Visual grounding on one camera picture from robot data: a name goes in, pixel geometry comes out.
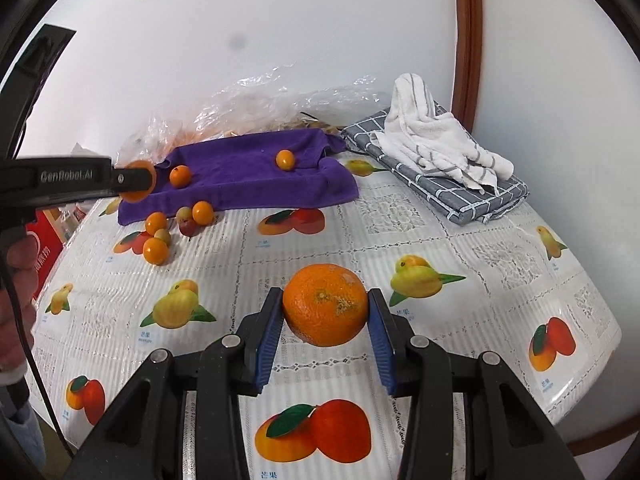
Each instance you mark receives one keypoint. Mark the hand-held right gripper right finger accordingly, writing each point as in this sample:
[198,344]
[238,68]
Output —
[382,355]

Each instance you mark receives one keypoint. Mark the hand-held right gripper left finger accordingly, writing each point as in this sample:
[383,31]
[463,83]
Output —
[265,345]

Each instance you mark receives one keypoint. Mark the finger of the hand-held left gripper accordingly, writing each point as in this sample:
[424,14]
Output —
[131,179]

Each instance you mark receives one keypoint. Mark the small orange kumquat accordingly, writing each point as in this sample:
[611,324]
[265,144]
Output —
[134,198]
[155,251]
[156,223]
[285,159]
[180,176]
[203,212]

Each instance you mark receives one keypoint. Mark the small red-green jujube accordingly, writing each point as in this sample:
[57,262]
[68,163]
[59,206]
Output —
[162,236]
[183,213]
[189,230]

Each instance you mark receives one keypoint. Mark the large mandarin orange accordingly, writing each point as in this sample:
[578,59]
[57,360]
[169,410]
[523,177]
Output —
[325,305]

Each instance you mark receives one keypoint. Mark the person's left forearm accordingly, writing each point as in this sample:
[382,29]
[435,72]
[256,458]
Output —
[25,440]

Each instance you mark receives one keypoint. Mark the person's left hand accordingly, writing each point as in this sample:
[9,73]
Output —
[20,290]

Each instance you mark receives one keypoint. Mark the clear plastic bag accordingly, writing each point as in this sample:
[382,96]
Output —
[150,135]
[280,100]

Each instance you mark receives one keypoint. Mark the red box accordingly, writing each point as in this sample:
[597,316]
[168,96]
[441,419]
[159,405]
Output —
[45,250]

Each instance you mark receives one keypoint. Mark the purple towel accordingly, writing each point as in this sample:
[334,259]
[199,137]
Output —
[250,180]

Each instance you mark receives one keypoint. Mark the grey plaid cloth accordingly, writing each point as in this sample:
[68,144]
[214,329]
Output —
[440,195]

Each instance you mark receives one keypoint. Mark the white striped towel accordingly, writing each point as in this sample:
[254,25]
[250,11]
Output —
[425,125]

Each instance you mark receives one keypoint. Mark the brown door frame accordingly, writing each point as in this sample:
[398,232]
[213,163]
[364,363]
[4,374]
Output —
[467,35]

